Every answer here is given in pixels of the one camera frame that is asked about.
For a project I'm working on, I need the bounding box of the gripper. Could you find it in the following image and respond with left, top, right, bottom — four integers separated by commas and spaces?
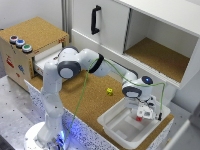
134, 97, 159, 121

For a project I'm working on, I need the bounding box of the pink block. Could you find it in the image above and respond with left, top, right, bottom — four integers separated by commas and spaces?
135, 114, 143, 122

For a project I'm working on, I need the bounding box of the white cabinet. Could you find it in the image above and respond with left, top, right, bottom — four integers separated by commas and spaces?
68, 0, 200, 113

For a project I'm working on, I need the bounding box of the white plastic box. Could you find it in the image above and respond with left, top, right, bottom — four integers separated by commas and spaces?
96, 98, 172, 145

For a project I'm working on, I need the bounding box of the yellow block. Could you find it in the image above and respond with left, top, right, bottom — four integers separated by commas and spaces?
106, 87, 114, 96

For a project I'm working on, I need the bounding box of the white sliding door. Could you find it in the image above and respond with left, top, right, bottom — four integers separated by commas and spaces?
71, 0, 131, 55

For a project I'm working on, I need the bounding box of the wooden drawer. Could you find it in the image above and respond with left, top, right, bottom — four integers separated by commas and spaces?
32, 49, 68, 78

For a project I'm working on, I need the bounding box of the green button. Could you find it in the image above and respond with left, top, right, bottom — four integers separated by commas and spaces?
21, 43, 34, 55

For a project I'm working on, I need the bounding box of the wooden drawer box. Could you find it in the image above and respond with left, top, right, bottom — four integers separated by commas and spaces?
0, 16, 71, 92

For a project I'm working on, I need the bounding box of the blue button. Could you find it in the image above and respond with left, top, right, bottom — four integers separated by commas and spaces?
15, 38, 26, 49

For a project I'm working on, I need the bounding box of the red button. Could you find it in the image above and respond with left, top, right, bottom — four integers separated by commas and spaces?
9, 34, 19, 45

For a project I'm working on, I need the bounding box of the green cable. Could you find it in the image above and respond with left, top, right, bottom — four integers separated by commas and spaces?
61, 57, 167, 150

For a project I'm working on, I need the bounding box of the black door handle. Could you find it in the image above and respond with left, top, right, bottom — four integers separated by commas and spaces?
90, 4, 103, 36

